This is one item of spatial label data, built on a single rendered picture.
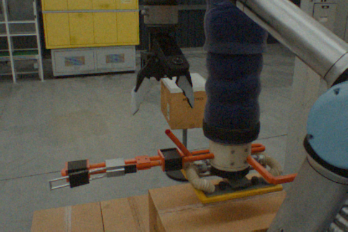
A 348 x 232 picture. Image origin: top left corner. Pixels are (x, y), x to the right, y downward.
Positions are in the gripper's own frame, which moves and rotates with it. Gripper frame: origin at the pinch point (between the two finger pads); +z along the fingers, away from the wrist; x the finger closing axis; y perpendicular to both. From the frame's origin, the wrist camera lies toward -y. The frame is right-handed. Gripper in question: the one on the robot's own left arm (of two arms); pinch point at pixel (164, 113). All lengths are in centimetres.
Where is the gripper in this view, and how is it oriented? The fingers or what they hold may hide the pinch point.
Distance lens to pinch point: 80.1
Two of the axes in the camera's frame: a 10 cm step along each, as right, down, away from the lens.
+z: 0.0, 9.6, 2.9
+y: -3.5, -2.7, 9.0
